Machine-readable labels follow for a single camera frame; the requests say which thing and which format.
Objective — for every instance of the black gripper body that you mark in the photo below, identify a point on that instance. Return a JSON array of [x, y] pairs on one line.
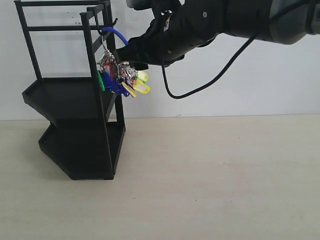
[[178, 28]]

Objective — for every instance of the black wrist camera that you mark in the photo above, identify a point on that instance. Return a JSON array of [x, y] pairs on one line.
[[140, 5]]

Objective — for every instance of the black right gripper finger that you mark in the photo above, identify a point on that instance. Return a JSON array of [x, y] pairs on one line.
[[138, 66]]

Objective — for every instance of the black two-tier metal rack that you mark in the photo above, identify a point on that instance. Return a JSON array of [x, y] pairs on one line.
[[87, 124]]

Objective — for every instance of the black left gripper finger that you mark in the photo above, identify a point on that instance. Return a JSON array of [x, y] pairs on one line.
[[139, 50]]

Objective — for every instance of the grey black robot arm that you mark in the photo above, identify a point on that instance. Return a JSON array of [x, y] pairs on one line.
[[276, 21]]

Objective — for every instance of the colourful key tag bunch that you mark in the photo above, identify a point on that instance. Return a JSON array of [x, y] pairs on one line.
[[119, 78]]

